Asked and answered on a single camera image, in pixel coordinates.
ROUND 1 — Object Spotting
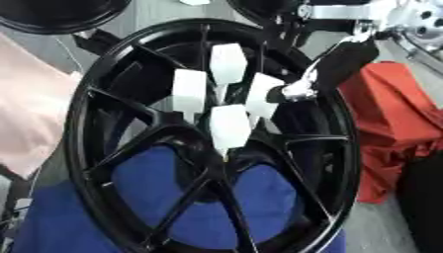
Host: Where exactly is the red bunched cloth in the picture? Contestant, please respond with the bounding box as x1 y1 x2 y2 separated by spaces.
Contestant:
337 60 443 206

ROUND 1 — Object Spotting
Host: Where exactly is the black round wheel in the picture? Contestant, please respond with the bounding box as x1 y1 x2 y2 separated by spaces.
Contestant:
0 0 135 36

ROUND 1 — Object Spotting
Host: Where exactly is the pale pink cloth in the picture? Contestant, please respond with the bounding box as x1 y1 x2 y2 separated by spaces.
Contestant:
0 32 85 181

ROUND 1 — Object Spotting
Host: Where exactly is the white pin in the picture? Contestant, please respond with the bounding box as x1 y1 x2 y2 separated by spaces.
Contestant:
208 42 251 104
169 68 210 125
243 71 288 128
208 104 255 163

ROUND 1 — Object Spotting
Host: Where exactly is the black spoked wheel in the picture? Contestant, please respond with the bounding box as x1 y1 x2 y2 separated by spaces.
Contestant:
60 18 364 253

